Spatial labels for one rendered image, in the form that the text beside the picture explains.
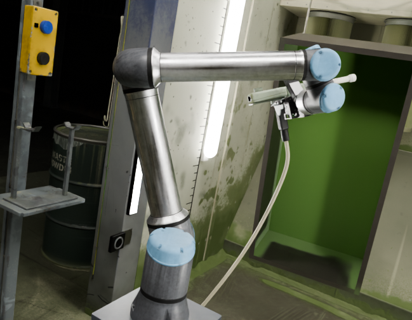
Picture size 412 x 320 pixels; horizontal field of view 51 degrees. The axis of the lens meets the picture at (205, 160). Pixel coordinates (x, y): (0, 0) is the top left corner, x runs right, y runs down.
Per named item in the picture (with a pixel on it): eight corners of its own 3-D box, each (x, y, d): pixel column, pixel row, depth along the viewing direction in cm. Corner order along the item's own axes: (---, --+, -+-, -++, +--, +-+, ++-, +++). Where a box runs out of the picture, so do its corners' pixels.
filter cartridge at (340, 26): (323, 124, 355) (348, 21, 336) (335, 132, 320) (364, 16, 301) (280, 117, 355) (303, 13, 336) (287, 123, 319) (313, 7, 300)
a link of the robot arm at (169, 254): (136, 295, 130) (145, 241, 126) (145, 269, 146) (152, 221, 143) (186, 303, 130) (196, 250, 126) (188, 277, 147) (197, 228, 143)
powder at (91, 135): (43, 126, 297) (43, 124, 297) (113, 129, 332) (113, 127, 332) (75, 145, 258) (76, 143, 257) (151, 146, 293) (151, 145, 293)
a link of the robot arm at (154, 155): (153, 275, 147) (103, 53, 132) (159, 254, 164) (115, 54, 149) (197, 268, 146) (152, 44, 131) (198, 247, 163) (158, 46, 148)
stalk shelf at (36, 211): (50, 188, 199) (50, 185, 199) (84, 202, 188) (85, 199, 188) (-14, 199, 172) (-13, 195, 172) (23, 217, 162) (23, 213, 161)
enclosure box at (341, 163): (268, 229, 271) (299, 32, 225) (367, 260, 248) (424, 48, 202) (248, 257, 241) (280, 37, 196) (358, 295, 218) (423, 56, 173)
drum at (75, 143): (28, 240, 314) (40, 120, 296) (100, 231, 352) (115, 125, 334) (59, 277, 272) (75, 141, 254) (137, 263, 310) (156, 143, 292)
